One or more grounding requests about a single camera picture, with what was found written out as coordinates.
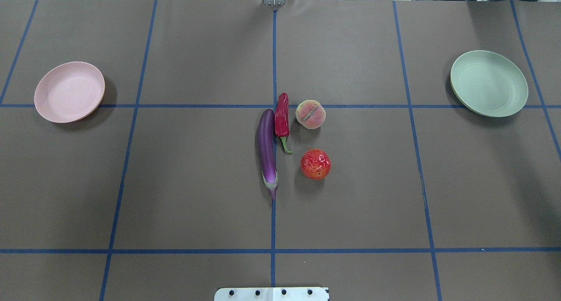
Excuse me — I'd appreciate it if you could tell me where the purple eggplant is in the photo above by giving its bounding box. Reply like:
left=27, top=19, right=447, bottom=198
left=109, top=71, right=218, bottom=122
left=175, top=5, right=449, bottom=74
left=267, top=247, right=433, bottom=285
left=257, top=109, right=279, bottom=201

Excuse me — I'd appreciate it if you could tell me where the red chili pepper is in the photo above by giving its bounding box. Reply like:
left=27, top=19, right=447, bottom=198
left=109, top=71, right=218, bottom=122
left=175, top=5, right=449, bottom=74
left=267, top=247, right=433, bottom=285
left=274, top=92, right=293, bottom=155

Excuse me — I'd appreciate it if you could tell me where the green plate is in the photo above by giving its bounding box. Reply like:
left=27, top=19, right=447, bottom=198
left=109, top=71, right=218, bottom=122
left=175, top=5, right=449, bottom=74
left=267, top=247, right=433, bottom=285
left=450, top=50, right=529, bottom=117

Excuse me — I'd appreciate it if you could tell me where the red pomegranate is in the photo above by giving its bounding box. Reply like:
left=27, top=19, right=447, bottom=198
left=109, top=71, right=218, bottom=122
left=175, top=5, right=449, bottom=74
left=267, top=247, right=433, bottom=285
left=300, top=149, right=332, bottom=181

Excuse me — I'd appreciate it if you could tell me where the peach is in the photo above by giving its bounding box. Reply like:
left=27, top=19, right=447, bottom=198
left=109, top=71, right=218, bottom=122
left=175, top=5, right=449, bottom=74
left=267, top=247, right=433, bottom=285
left=296, top=99, right=327, bottom=130

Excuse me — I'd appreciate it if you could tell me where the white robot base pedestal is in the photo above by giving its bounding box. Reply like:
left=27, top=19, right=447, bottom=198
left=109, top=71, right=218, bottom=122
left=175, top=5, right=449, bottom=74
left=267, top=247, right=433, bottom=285
left=214, top=287, right=330, bottom=301

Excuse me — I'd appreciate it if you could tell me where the pink plate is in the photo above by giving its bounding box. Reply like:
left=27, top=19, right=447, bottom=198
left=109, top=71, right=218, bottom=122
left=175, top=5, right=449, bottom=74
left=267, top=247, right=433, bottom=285
left=34, top=61, right=106, bottom=123

